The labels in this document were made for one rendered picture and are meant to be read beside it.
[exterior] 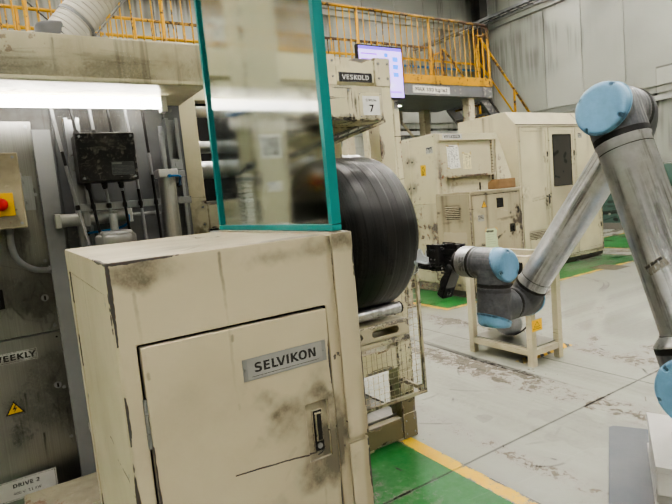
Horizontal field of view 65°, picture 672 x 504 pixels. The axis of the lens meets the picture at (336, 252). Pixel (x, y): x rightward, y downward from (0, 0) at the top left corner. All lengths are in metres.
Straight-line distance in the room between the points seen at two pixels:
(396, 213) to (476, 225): 4.54
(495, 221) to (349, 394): 5.67
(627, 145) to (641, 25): 12.66
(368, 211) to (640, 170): 0.81
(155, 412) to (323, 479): 0.32
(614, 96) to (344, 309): 0.74
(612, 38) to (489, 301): 12.90
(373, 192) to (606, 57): 12.62
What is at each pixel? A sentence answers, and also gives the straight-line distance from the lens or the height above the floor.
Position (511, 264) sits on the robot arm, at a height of 1.11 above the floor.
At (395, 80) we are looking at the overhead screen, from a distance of 6.02.
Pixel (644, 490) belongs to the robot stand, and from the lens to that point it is 1.49.
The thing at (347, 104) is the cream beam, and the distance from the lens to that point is 2.26.
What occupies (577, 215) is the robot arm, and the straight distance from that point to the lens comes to 1.48.
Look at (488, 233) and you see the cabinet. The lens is 6.43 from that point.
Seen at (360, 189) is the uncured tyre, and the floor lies 1.34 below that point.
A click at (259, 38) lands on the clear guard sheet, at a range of 1.13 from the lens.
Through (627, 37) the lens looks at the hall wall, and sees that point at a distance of 14.02.
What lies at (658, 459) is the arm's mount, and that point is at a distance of 1.40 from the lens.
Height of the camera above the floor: 1.33
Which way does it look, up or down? 6 degrees down
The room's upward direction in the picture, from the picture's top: 5 degrees counter-clockwise
